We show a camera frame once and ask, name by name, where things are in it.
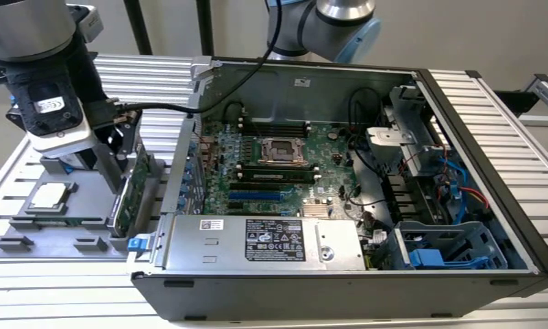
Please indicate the blue case latch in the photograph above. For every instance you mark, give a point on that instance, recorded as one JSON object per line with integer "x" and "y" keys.
{"x": 136, "y": 245}

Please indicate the green motherboard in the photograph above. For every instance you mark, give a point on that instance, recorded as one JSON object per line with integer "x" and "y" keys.
{"x": 328, "y": 164}

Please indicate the silver heat sink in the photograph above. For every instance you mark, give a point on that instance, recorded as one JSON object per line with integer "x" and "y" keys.
{"x": 317, "y": 211}

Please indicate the silver power supply unit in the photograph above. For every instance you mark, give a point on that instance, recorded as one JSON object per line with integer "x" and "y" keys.
{"x": 187, "y": 246}

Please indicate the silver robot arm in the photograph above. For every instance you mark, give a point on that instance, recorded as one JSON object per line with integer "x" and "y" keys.
{"x": 27, "y": 27}

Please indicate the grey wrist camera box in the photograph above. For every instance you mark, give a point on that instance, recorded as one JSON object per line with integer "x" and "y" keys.
{"x": 91, "y": 24}

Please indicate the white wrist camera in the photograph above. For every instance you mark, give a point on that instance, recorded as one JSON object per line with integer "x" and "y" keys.
{"x": 59, "y": 137}

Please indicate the metal drive cage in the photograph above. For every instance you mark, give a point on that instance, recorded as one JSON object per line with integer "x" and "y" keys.
{"x": 388, "y": 137}

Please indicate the grey disk bay cage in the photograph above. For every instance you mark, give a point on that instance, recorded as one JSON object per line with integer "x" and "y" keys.
{"x": 439, "y": 227}

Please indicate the coin battery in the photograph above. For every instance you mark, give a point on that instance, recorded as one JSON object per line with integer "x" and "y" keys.
{"x": 332, "y": 135}

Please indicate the blue disk carrier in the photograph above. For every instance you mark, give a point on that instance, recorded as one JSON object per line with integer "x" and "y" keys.
{"x": 424, "y": 258}

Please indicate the graphics card with black shroud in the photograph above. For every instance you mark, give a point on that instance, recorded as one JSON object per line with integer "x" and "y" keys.
{"x": 135, "y": 198}

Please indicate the green RAM stick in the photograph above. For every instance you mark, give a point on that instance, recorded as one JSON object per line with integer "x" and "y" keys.
{"x": 59, "y": 221}

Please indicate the silver CPU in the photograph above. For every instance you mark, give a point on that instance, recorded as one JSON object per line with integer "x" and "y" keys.
{"x": 48, "y": 195}

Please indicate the grey PC case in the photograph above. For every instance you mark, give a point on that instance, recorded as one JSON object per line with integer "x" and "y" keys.
{"x": 301, "y": 298}

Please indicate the blue expansion slot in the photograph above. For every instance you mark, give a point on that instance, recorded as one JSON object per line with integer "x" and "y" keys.
{"x": 256, "y": 197}

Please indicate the CPU socket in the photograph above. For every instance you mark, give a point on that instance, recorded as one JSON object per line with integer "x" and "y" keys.
{"x": 280, "y": 150}

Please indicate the black expansion slot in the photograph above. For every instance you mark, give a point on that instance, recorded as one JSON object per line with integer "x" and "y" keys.
{"x": 256, "y": 187}

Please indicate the grey parts rack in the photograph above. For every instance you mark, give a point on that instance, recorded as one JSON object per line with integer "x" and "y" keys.
{"x": 87, "y": 209}

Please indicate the black pole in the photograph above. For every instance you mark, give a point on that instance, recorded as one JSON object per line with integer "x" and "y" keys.
{"x": 205, "y": 27}
{"x": 139, "y": 27}

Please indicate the hard disk in blue carrier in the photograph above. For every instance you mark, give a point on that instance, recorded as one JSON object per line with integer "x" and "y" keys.
{"x": 80, "y": 162}

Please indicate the RAM stick with white label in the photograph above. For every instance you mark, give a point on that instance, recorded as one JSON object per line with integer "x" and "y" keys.
{"x": 273, "y": 176}

